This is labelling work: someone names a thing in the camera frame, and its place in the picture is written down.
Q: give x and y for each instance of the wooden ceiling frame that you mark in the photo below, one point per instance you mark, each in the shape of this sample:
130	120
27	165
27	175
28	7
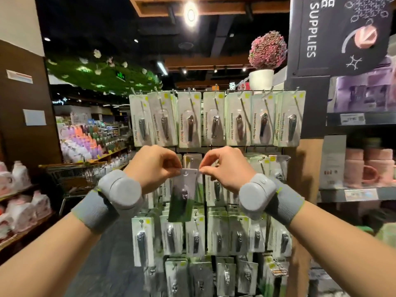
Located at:
210	6

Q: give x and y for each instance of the purple boxed appliance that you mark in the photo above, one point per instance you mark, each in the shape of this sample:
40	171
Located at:
365	92

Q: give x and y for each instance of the dark hanging aisle sign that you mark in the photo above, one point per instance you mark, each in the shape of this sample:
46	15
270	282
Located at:
340	34

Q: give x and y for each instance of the green white box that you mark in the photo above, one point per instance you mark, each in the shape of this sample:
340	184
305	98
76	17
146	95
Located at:
387	235

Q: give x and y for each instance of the person's right hand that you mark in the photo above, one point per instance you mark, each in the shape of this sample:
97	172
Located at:
229	167

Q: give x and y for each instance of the person's left hand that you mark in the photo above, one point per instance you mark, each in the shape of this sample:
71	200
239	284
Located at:
151	167

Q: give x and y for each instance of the green hanging ceiling decor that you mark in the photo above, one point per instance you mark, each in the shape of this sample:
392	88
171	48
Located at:
105	74

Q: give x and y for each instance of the white carded nail clipper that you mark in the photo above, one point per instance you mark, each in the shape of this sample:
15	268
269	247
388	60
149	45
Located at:
184	198

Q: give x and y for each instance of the wooden post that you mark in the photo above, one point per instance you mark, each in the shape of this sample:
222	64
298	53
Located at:
303	176

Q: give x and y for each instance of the wooden detergent shelf unit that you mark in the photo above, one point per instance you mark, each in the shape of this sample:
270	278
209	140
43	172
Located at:
25	229

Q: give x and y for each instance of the person's right forearm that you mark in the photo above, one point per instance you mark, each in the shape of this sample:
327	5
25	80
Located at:
346	250

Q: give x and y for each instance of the round ceiling lamp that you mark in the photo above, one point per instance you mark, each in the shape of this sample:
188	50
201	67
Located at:
191	14

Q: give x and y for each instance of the pink flowers in white pot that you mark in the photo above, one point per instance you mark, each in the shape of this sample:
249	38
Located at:
267	49

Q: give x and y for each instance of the person's left forearm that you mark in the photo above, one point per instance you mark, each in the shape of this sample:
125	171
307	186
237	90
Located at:
43	263

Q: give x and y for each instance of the rows of hung nail clipper packs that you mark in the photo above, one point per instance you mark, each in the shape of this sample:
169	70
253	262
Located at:
210	120

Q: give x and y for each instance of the grey wrist tracker band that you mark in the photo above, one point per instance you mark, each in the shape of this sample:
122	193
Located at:
120	188
260	191

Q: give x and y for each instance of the wooden pillar panel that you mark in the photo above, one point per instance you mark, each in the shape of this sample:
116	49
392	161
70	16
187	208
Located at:
28	133

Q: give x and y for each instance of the row of pastel laundry bottles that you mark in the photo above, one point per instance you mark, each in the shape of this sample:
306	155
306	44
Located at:
86	145

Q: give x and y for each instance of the empty silver shopping cart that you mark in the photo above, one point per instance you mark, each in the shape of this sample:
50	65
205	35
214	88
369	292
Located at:
71	179

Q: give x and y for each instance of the large white product box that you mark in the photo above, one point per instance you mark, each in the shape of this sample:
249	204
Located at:
333	160

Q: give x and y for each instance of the grey kitchenware shelf unit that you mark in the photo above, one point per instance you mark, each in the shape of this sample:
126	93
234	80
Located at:
359	194

